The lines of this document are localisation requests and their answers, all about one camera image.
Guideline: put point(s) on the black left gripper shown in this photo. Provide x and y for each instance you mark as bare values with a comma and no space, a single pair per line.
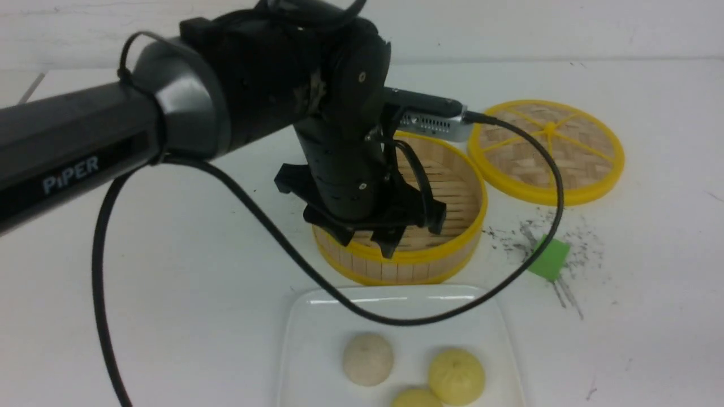
361,182

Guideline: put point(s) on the white steamed bun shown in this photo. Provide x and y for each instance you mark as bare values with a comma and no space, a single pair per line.
368,359

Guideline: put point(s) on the yellow steamed bun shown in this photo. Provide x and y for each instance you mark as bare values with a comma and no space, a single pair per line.
416,397
456,377

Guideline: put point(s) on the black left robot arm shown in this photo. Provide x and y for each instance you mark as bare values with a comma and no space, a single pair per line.
219,86

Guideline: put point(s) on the white square plate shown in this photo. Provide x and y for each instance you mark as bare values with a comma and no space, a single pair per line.
319,329

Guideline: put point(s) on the yellow steamed bun on plate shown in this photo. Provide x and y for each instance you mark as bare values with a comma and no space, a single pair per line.
456,377

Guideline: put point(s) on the bamboo steamer basket yellow rim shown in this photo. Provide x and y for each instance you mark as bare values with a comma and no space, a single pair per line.
422,257

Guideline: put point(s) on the green cube block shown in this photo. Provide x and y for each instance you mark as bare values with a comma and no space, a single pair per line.
551,261

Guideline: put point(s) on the woven bamboo steamer lid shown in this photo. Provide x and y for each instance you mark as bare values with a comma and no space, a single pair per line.
589,156

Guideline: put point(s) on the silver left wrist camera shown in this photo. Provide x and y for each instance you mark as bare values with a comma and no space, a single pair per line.
427,115

